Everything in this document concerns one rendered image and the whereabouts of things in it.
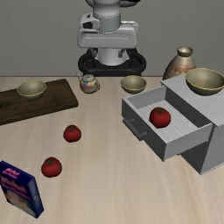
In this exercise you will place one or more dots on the large olive bowl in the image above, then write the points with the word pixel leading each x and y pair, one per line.
pixel 204 81

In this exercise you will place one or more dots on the brown ceramic vase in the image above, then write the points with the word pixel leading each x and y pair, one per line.
pixel 178 65

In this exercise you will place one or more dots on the grey cabinet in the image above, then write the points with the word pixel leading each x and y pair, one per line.
pixel 204 116

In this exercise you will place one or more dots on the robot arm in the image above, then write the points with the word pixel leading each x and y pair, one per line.
pixel 106 11

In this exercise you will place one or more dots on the iridescent teapot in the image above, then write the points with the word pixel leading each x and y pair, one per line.
pixel 89 83

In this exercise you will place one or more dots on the blue carton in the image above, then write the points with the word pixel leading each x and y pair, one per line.
pixel 20 192

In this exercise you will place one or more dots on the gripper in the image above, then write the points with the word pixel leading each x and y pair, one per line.
pixel 107 36

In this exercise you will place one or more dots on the red tomato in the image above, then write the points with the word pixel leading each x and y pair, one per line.
pixel 159 117
pixel 72 133
pixel 51 167

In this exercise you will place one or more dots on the grey open drawer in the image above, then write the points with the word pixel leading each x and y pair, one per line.
pixel 163 128

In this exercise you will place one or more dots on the brown wooden board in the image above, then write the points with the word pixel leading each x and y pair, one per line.
pixel 35 102

